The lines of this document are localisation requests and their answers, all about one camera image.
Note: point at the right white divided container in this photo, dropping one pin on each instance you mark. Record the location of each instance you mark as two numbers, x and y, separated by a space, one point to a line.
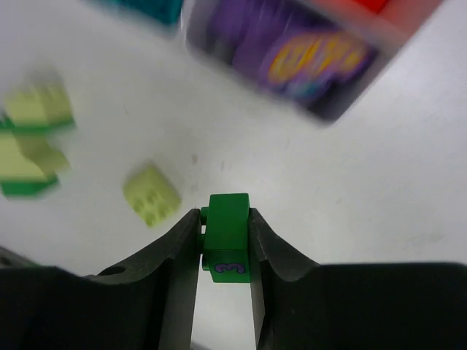
217 28

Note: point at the lime square lego brick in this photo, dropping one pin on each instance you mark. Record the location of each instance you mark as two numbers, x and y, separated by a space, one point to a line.
151 195

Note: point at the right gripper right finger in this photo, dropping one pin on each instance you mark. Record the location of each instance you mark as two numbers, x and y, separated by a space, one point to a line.
300 304

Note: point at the orange round lego piece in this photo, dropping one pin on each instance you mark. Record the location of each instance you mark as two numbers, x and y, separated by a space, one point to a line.
389 10

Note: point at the teal rounded lego brick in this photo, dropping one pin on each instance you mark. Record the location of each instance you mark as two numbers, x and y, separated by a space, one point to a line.
166 12

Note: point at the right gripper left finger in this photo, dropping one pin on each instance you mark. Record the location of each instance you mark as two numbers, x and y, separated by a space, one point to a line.
145 301

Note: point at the purple curved lego brick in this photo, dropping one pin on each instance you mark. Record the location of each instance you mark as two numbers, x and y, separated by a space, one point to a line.
304 61

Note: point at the dark green lego brick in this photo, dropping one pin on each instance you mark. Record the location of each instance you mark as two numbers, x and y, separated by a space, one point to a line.
225 240

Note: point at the green and lime lego cluster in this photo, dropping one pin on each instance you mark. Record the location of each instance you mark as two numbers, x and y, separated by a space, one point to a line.
30 113

